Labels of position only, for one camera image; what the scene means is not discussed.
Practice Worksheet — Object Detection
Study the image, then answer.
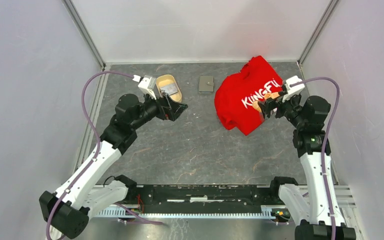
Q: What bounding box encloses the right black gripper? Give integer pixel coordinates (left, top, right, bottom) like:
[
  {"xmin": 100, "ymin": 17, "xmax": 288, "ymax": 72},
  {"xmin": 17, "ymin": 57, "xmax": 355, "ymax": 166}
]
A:
[{"xmin": 257, "ymin": 89, "xmax": 307, "ymax": 129}]

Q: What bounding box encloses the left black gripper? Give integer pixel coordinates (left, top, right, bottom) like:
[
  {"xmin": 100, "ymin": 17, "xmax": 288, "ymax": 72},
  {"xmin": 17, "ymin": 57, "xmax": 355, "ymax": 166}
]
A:
[{"xmin": 131, "ymin": 88, "xmax": 188, "ymax": 130}]

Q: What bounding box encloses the beige oval tray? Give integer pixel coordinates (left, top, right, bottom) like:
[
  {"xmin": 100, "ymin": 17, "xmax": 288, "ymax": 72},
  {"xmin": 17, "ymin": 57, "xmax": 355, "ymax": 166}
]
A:
[{"xmin": 156, "ymin": 74, "xmax": 183, "ymax": 103}]

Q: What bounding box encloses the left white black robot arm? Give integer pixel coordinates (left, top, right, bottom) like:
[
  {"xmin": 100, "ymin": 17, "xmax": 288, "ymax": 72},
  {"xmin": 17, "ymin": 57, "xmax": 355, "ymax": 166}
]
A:
[{"xmin": 39, "ymin": 93, "xmax": 188, "ymax": 240}]

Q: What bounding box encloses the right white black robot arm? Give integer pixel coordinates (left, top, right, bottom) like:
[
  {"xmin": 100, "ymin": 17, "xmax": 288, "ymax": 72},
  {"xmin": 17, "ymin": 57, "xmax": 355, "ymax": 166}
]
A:
[{"xmin": 252, "ymin": 93, "xmax": 357, "ymax": 240}]

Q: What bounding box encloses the silver VIP credit card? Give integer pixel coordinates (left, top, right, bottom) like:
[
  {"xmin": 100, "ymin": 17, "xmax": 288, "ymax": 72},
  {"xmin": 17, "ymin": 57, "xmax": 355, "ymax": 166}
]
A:
[{"xmin": 160, "ymin": 83, "xmax": 179, "ymax": 96}]

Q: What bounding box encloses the red kung fu t-shirt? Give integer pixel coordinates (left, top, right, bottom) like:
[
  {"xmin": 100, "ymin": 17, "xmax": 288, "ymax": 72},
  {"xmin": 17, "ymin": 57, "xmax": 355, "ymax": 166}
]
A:
[{"xmin": 214, "ymin": 55, "xmax": 283, "ymax": 136}]

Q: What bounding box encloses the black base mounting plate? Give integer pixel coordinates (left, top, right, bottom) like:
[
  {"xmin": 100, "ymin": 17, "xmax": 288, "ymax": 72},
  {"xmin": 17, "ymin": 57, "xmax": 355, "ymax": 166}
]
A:
[{"xmin": 120, "ymin": 184, "xmax": 284, "ymax": 214}]

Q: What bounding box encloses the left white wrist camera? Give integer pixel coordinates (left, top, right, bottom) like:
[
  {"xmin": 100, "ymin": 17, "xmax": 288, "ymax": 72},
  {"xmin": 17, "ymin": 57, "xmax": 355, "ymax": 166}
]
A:
[{"xmin": 138, "ymin": 75, "xmax": 157, "ymax": 100}]

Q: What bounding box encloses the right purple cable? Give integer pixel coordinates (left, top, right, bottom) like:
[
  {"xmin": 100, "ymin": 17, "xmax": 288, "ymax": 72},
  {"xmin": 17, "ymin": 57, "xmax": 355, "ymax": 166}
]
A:
[{"xmin": 296, "ymin": 76, "xmax": 341, "ymax": 240}]

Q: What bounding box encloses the aluminium frame rail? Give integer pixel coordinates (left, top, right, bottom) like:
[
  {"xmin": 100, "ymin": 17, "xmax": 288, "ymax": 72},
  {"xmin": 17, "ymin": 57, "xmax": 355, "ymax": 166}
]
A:
[{"xmin": 56, "ymin": 184, "xmax": 357, "ymax": 220}]

